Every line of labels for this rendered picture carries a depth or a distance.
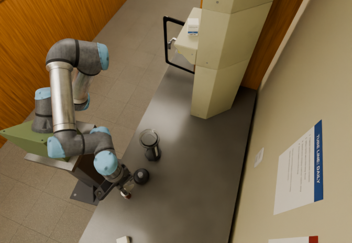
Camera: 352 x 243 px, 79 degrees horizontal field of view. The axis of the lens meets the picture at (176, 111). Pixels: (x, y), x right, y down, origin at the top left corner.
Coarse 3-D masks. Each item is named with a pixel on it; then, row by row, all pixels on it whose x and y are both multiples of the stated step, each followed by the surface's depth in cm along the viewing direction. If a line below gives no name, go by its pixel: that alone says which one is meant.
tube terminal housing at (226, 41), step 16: (208, 16) 82; (224, 16) 80; (240, 16) 82; (256, 16) 86; (208, 32) 88; (224, 32) 86; (240, 32) 89; (256, 32) 94; (208, 48) 94; (224, 48) 93; (240, 48) 98; (208, 64) 102; (224, 64) 102; (240, 64) 109; (208, 80) 111; (224, 80) 114; (240, 80) 122; (192, 96) 128; (208, 96) 122; (224, 96) 129; (192, 112) 142; (208, 112) 137
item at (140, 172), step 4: (136, 172) 120; (140, 172) 117; (144, 172) 120; (148, 172) 122; (136, 176) 119; (140, 176) 116; (144, 176) 119; (148, 176) 120; (136, 180) 118; (140, 180) 118; (144, 180) 118; (140, 184) 118
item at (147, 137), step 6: (144, 132) 113; (150, 132) 115; (156, 132) 113; (144, 138) 117; (150, 138) 121; (156, 138) 118; (144, 144) 109; (150, 144) 128; (156, 144) 109; (144, 150) 118; (150, 150) 114; (150, 156) 121
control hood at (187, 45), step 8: (200, 8) 115; (192, 16) 111; (200, 16) 111; (184, 24) 108; (184, 32) 104; (176, 40) 101; (184, 40) 101; (192, 40) 101; (184, 48) 99; (192, 48) 98; (184, 56) 103; (192, 56) 102
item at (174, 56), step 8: (168, 24) 135; (176, 24) 131; (168, 32) 140; (176, 32) 137; (168, 40) 145; (176, 48) 147; (168, 56) 158; (176, 56) 153; (176, 64) 161; (184, 64) 156; (192, 64) 152
